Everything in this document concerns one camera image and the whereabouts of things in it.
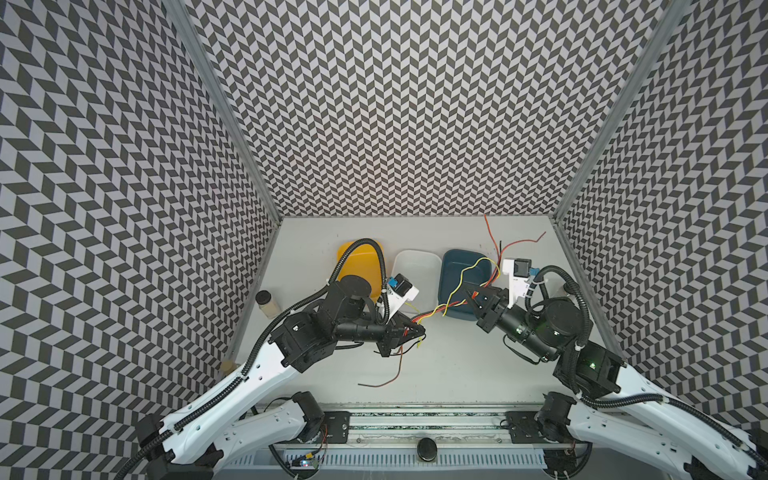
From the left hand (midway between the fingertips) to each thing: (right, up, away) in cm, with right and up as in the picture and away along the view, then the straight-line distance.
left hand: (420, 332), depth 60 cm
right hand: (+9, +10, 0) cm, 13 cm away
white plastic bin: (+4, +9, +39) cm, 40 cm away
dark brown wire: (-6, -11, +1) cm, 12 cm away
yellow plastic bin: (-17, +11, +46) cm, 50 cm away
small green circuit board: (-26, -32, +7) cm, 42 cm away
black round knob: (+2, -26, +2) cm, 26 cm away
